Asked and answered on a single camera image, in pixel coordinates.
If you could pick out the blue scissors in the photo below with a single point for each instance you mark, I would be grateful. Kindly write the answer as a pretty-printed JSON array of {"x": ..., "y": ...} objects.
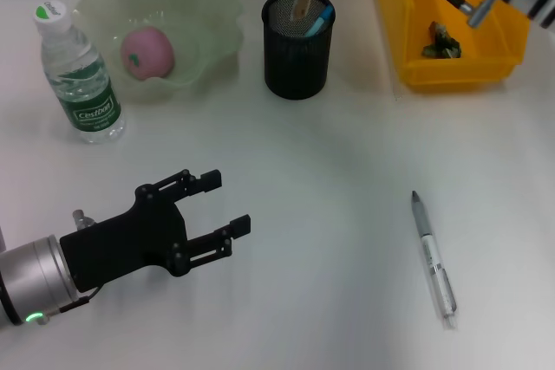
[{"x": 321, "y": 21}]

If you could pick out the green plastic wrapper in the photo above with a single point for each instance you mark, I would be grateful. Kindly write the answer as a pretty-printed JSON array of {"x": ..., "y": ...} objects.
[{"x": 440, "y": 43}]

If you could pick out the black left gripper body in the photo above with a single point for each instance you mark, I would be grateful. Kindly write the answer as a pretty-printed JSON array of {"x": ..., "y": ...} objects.
[{"x": 126, "y": 244}]

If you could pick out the clear grey pen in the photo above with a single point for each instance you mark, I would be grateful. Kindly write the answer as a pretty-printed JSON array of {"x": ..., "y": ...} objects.
[{"x": 433, "y": 253}]

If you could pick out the pink peach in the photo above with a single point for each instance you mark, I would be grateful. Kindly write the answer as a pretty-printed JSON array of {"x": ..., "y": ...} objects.
[{"x": 147, "y": 53}]

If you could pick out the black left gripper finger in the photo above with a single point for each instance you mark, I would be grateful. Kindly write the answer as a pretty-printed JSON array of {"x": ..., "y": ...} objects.
[
  {"x": 210, "y": 180},
  {"x": 240, "y": 226}
]

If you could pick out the yellow plastic bin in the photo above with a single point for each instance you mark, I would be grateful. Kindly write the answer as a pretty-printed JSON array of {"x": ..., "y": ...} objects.
[{"x": 433, "y": 71}]

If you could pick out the clear water bottle green label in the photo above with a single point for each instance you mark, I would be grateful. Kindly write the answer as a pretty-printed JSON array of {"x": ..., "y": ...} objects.
[{"x": 86, "y": 97}]

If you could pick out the black mesh pen holder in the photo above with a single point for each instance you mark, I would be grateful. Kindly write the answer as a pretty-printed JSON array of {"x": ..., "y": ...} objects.
[{"x": 297, "y": 66}]

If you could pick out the pale green wavy fruit bowl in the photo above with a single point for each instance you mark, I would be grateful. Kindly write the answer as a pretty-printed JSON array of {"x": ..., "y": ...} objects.
[{"x": 208, "y": 19}]

